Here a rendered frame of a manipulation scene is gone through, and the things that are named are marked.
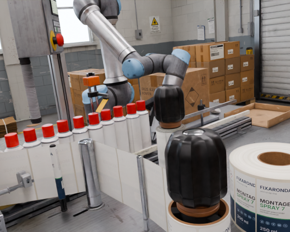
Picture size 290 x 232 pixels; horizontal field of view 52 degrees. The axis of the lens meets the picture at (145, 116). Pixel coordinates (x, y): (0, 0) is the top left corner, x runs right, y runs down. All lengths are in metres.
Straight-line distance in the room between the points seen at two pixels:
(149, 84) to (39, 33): 0.80
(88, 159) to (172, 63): 0.55
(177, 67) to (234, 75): 3.93
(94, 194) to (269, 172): 0.43
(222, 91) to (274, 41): 1.38
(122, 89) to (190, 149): 1.04
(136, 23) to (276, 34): 3.21
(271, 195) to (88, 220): 0.43
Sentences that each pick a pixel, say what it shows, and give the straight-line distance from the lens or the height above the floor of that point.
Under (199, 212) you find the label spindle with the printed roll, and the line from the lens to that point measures 0.41.
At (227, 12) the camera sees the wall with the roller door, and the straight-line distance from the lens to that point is 6.48.
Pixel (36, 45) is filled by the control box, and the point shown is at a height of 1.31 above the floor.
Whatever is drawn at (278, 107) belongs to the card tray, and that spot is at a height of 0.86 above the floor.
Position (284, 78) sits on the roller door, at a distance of 5.62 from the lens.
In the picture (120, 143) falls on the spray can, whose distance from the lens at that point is 1.05.
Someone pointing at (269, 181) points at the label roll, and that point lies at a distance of 0.62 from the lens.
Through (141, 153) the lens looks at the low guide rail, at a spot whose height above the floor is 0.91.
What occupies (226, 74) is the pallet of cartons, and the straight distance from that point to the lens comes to 4.88.
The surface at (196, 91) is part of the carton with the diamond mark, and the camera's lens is 1.61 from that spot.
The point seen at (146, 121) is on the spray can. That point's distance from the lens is 1.09.
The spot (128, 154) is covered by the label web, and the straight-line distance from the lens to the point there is 0.66.
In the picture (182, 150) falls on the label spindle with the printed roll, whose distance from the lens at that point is 0.37.
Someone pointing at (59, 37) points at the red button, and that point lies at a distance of 0.92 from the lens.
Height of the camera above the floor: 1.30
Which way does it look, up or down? 14 degrees down
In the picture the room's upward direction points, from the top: 6 degrees counter-clockwise
